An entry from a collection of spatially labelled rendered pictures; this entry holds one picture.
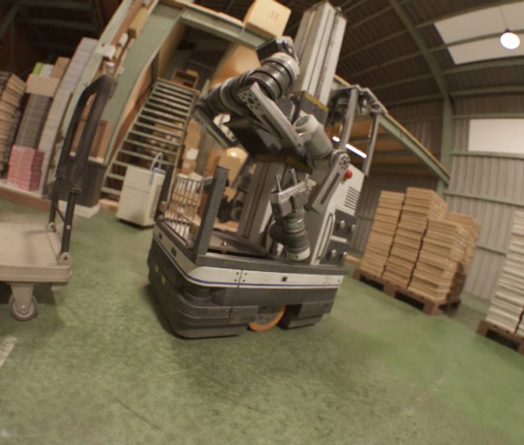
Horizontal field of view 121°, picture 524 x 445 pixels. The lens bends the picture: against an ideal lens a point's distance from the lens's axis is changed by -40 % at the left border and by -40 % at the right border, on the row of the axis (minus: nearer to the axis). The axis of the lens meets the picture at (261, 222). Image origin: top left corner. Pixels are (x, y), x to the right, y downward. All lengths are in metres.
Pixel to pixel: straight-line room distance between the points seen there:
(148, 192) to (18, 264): 1.72
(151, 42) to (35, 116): 1.68
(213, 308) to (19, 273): 0.59
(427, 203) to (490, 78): 6.11
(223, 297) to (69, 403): 0.55
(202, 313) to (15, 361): 0.58
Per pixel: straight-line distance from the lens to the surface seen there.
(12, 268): 0.76
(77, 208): 2.40
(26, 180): 2.61
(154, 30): 3.68
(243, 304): 0.86
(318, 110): 1.16
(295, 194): 0.80
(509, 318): 2.58
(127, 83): 3.34
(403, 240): 2.76
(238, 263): 0.77
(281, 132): 0.84
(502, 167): 7.46
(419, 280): 2.63
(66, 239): 0.77
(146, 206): 2.31
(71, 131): 1.04
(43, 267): 0.77
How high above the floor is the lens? 0.51
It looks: 4 degrees down
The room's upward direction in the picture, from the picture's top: 16 degrees clockwise
